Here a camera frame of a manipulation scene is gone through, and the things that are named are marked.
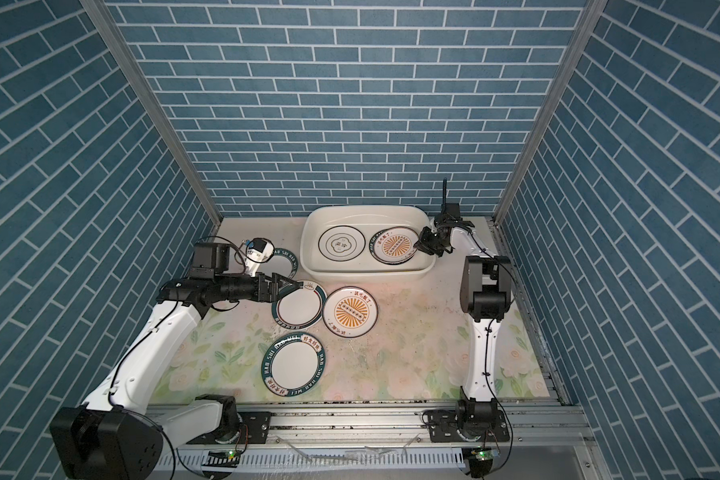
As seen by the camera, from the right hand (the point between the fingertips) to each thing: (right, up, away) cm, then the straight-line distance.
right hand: (415, 241), depth 105 cm
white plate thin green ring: (-27, -1, +6) cm, 28 cm away
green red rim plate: (-37, -21, -12) cm, 45 cm away
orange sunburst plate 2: (-22, -22, -12) cm, 34 cm away
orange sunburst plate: (-8, -2, +3) cm, 9 cm away
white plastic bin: (-16, +9, +11) cm, 22 cm away
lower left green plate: (-38, -35, -22) cm, 56 cm away
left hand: (-36, -11, -31) cm, 49 cm away
